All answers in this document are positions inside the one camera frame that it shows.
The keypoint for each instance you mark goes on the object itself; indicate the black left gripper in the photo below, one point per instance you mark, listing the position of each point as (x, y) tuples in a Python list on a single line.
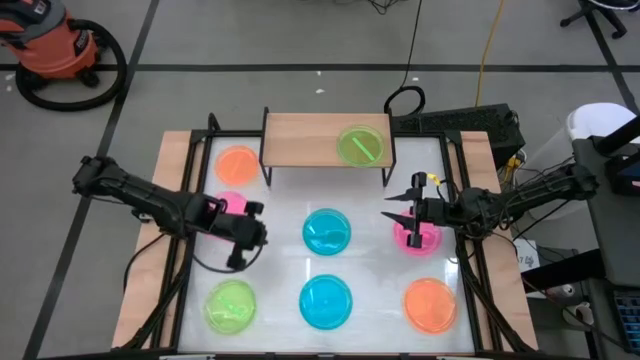
[(245, 232)]

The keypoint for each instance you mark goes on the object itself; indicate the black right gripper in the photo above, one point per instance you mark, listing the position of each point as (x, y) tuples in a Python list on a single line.
[(435, 212)]

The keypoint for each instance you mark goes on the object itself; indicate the pink translucent plate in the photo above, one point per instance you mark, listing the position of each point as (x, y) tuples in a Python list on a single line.
[(232, 201), (430, 242)]

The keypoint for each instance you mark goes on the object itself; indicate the orange translucent plate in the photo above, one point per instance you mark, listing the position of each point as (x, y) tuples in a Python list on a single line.
[(430, 306), (237, 165)]

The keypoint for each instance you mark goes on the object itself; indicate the green translucent plate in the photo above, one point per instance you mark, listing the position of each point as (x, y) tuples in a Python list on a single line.
[(350, 150), (230, 306)]

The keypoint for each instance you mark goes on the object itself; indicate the blue translucent plate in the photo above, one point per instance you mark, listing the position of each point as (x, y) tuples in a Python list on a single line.
[(325, 302), (326, 231)]

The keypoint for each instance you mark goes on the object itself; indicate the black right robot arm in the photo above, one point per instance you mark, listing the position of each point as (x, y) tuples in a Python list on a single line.
[(525, 197)]

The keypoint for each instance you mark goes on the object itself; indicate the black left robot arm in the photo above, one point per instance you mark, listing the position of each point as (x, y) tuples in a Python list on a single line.
[(130, 187)]

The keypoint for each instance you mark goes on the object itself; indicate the wooden shelf with black legs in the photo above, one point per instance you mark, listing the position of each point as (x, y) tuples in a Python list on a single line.
[(300, 140)]

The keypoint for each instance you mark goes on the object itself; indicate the white paper sheet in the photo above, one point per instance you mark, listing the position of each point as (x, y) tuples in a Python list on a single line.
[(528, 255)]

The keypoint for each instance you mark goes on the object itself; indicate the white cup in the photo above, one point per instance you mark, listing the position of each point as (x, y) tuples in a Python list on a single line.
[(580, 312)]

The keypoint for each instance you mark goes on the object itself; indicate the white bin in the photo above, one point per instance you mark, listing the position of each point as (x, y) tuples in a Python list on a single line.
[(595, 120)]

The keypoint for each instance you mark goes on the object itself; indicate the dark grey desk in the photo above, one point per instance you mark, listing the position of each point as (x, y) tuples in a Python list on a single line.
[(617, 235)]

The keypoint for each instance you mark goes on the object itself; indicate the blue-lit keyboard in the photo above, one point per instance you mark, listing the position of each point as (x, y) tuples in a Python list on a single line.
[(629, 320)]

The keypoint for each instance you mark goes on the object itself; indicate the orange shop vacuum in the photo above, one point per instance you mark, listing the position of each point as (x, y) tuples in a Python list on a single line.
[(50, 45)]

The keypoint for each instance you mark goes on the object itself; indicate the black office chair base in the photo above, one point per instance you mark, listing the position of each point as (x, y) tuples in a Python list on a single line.
[(602, 17)]

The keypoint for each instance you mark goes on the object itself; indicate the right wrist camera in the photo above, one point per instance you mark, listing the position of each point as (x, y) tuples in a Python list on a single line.
[(436, 207)]

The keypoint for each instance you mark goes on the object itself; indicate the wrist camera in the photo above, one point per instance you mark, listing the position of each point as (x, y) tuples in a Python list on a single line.
[(436, 207), (210, 210)]

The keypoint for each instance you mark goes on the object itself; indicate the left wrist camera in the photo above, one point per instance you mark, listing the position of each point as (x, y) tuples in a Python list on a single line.
[(210, 210)]

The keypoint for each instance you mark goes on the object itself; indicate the black metal table frame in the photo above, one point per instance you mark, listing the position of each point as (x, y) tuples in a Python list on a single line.
[(187, 270)]

